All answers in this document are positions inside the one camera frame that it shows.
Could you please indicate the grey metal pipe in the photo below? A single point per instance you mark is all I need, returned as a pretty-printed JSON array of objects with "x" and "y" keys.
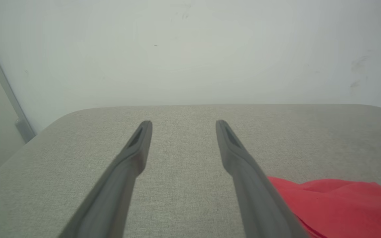
[{"x": 25, "y": 129}]

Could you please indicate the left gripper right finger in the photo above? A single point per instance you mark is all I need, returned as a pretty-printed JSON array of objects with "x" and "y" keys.
[{"x": 260, "y": 205}]

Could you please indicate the red shirt with white trim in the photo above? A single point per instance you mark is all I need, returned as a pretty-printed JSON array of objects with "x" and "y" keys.
[{"x": 342, "y": 208}]

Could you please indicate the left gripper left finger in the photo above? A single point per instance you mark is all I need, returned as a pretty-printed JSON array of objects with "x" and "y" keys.
[{"x": 111, "y": 205}]

